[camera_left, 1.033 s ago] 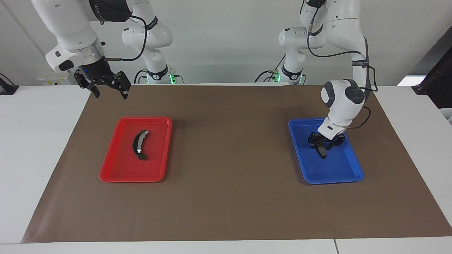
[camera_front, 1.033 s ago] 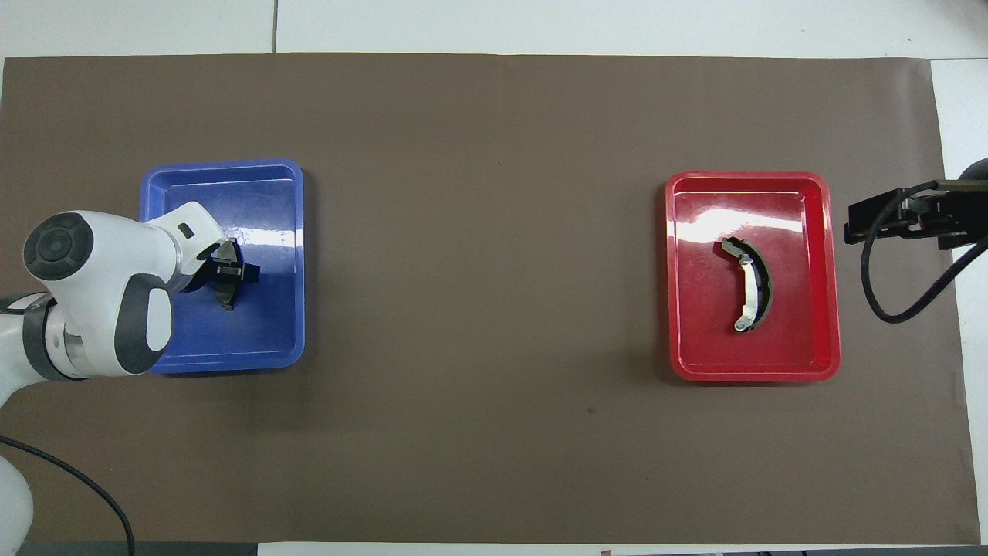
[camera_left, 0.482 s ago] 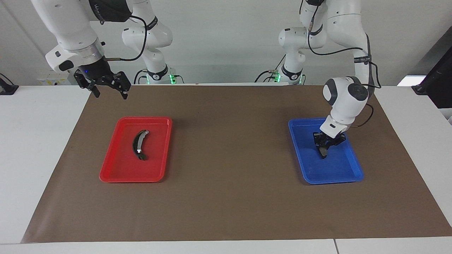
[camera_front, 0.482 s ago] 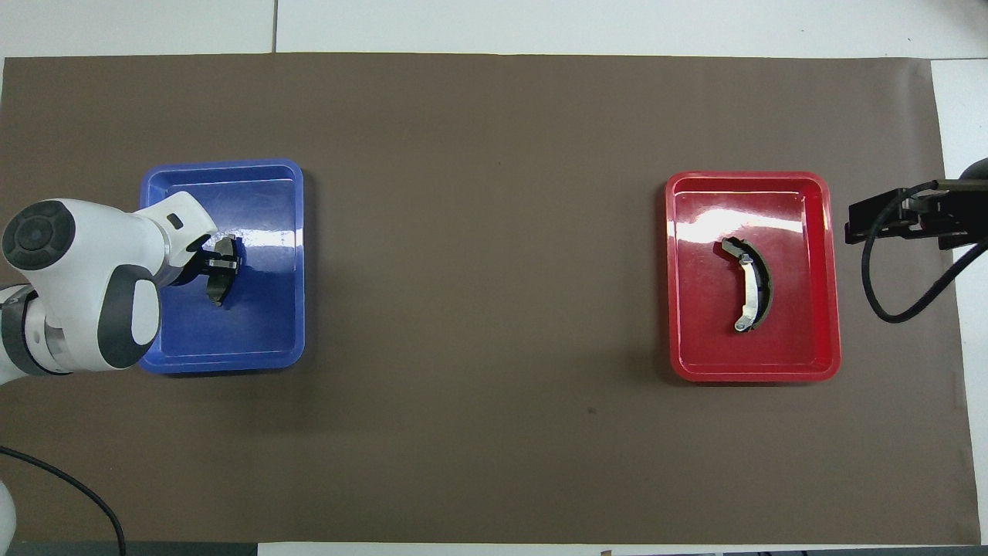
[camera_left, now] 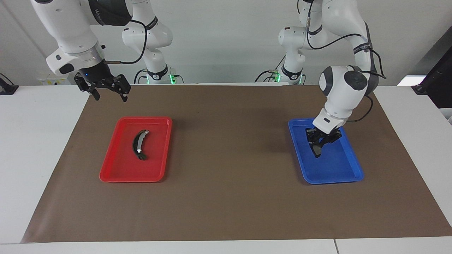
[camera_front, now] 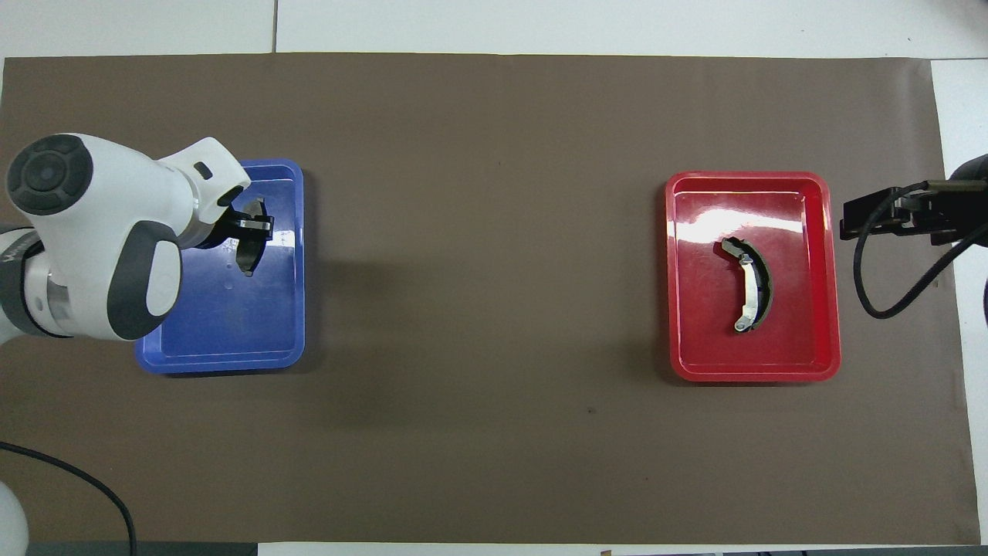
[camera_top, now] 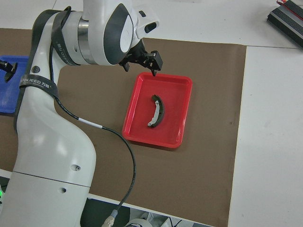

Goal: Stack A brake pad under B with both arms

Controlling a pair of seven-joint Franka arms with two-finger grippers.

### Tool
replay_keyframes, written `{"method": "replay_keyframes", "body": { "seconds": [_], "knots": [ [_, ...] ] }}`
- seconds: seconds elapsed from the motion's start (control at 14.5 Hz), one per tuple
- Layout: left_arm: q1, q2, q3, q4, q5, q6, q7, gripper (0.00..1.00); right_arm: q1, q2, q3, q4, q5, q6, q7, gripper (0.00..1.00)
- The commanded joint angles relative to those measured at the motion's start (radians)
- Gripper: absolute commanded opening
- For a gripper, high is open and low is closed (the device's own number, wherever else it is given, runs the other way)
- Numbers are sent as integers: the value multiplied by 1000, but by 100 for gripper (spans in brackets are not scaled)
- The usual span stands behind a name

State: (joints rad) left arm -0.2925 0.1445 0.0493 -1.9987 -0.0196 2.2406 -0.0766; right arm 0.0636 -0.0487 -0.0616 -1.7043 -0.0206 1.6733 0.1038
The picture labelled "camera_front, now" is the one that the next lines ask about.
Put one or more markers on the curved brake shoe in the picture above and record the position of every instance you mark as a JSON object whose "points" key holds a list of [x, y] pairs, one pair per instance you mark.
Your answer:
{"points": [[752, 282]]}

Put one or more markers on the red plastic tray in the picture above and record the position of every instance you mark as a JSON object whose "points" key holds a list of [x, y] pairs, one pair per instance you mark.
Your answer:
{"points": [[710, 340]]}

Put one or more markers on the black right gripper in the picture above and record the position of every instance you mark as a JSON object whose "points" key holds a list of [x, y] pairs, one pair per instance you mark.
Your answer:
{"points": [[911, 212]]}

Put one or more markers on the blue plastic tray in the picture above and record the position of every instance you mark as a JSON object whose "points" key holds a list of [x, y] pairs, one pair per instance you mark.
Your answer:
{"points": [[224, 324]]}

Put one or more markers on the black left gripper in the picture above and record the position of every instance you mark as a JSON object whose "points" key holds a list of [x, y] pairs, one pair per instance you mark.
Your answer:
{"points": [[220, 228]]}

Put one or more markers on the brown table mat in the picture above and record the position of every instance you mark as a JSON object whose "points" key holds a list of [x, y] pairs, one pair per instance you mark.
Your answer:
{"points": [[494, 448]]}

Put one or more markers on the small dark brake pad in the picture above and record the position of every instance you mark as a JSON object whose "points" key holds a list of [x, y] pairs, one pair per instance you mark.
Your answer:
{"points": [[248, 259]]}

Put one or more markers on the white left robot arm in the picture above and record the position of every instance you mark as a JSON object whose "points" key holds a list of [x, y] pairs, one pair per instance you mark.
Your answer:
{"points": [[100, 232]]}

